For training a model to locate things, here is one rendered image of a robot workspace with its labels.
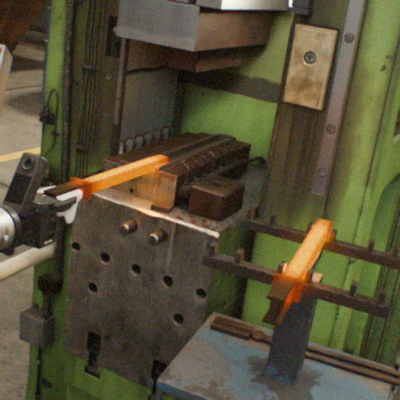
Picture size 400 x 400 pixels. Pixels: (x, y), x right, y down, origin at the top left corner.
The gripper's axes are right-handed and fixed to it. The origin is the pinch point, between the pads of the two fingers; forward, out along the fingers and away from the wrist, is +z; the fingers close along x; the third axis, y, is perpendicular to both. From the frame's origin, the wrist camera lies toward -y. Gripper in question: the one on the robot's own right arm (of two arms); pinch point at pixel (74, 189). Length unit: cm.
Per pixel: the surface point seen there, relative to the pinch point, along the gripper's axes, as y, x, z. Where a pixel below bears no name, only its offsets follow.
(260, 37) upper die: -29, 8, 63
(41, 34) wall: 73, -564, 664
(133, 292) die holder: 29.9, 2.9, 22.1
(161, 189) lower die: 5.4, 4.0, 27.7
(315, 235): 0.0, 44.5, 13.5
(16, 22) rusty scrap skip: 41, -470, 506
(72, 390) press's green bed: 65, -13, 23
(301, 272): 0.2, 47.8, -3.5
